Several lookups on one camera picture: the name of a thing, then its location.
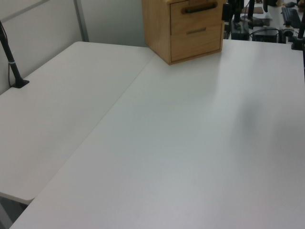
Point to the wooden two-drawer cabinet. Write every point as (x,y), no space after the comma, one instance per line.
(157,28)

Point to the black rectangular device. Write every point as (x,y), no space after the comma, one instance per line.
(226,12)

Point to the black tripod stand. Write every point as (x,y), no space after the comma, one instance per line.
(236,14)

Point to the black electronics box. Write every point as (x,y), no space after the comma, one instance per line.
(265,35)

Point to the black clamp stand pole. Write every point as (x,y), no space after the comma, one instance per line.
(299,35)

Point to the black computer keyboard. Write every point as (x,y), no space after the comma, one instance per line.
(291,15)

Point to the black camera stand pole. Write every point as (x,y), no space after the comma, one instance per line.
(11,64)

